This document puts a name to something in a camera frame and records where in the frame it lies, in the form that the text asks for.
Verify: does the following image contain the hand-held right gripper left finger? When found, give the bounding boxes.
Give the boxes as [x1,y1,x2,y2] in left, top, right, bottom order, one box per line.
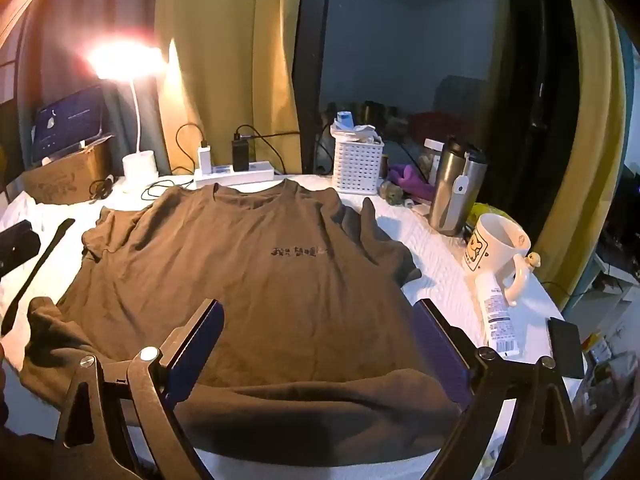
[52,299,224,480]

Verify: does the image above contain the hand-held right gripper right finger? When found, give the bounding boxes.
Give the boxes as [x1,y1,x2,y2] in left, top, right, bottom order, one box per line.
[412,299,586,480]

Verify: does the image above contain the brown t-shirt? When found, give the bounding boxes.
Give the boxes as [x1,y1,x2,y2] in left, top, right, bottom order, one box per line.
[22,180,463,466]

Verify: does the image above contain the black cloth strip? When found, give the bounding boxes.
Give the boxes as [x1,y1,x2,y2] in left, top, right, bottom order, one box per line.
[0,217,76,337]

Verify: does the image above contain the white squeeze tube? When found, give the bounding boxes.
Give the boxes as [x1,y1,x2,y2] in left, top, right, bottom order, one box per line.
[474,271,519,357]

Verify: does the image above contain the cardboard box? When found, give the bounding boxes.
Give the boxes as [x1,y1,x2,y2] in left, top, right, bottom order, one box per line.
[22,135,117,206]

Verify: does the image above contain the white textured tablecloth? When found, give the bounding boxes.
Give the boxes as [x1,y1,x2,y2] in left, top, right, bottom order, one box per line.
[0,172,586,480]

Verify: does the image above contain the white bear mug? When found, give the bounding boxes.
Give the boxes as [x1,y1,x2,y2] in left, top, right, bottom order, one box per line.
[462,212,544,307]

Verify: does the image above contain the black phone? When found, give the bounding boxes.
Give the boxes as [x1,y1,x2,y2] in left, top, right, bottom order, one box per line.
[546,316,586,380]

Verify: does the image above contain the tablet computer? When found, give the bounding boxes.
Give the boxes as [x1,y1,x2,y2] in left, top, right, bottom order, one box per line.
[31,85,107,163]

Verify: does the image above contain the white desk lamp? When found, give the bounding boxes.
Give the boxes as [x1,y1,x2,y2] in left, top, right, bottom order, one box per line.
[89,35,167,194]

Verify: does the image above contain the yellow green packet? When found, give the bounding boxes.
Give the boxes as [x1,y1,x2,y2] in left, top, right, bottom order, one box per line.
[467,202,503,231]

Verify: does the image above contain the steel tumbler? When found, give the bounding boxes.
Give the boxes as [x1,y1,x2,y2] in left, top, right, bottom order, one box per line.
[429,136,489,237]

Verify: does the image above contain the white power strip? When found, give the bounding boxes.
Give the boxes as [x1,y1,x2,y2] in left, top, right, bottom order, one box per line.
[193,161,275,191]

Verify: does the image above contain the purple plush toy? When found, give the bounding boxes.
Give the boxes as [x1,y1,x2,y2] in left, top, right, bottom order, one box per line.
[387,162,435,202]

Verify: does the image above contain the black charger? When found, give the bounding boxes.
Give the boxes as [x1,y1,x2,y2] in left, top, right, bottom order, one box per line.
[230,132,250,172]

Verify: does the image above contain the glass jar white lid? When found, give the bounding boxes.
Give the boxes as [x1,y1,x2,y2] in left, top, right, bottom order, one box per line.
[423,138,446,182]

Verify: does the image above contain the white perforated basket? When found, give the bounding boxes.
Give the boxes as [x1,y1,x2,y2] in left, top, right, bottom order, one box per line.
[332,132,385,196]

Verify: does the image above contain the blue white tube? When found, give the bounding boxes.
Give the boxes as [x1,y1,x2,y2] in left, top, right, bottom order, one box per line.
[332,110,384,144]

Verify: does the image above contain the yellow curtain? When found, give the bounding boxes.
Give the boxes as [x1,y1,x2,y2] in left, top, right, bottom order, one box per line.
[154,0,303,188]
[559,0,629,313]

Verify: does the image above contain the dark window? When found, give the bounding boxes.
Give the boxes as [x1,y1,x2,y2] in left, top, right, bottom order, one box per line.
[292,0,576,188]

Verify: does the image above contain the coiled black cable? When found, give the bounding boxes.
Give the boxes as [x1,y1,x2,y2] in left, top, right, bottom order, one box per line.
[89,174,115,199]

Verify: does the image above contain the black charger cable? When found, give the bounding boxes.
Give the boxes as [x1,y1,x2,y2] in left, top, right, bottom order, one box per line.
[141,122,207,202]
[234,124,302,177]

